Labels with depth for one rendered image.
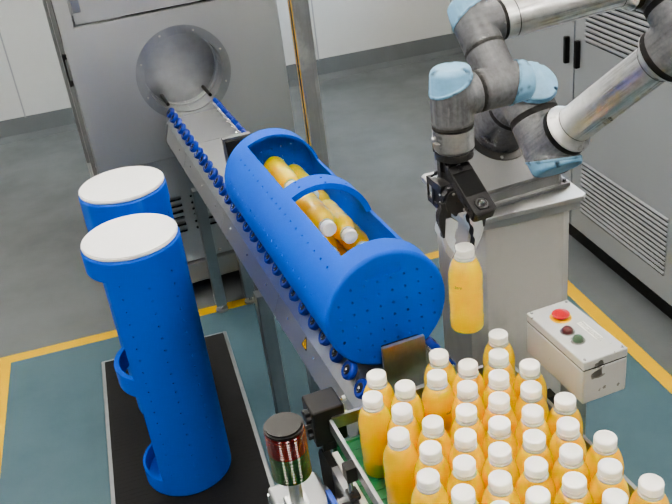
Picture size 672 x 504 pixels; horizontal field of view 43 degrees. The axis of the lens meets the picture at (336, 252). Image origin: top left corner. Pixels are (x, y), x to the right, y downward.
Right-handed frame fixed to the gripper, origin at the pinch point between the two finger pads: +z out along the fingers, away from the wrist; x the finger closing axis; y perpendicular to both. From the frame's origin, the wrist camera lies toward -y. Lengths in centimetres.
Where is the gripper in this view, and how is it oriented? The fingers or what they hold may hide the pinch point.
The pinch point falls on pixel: (463, 249)
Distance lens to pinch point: 165.4
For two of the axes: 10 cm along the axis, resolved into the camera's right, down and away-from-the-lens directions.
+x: -9.3, 2.7, -2.6
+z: 1.1, 8.7, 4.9
